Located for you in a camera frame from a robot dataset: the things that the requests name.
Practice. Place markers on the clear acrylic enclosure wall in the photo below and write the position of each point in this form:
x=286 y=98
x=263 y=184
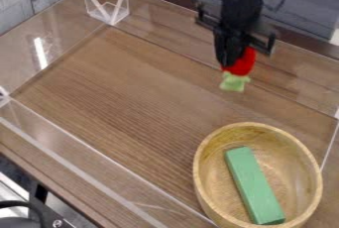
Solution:
x=108 y=193

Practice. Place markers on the clear acrylic corner bracket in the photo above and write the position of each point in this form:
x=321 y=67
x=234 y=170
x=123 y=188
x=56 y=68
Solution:
x=108 y=12

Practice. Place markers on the red plush strawberry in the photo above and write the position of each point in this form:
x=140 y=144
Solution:
x=236 y=74

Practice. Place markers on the wooden oval bowl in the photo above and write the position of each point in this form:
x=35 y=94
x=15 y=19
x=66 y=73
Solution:
x=287 y=163

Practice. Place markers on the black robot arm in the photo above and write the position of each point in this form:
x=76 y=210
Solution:
x=239 y=13

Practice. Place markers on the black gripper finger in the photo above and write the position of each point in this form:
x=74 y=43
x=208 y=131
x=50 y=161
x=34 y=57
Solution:
x=236 y=46
x=222 y=47

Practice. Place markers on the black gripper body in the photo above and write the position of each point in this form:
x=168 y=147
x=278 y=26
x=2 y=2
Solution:
x=259 y=36

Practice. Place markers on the green rectangular block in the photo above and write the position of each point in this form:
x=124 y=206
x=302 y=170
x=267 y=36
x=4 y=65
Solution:
x=255 y=191

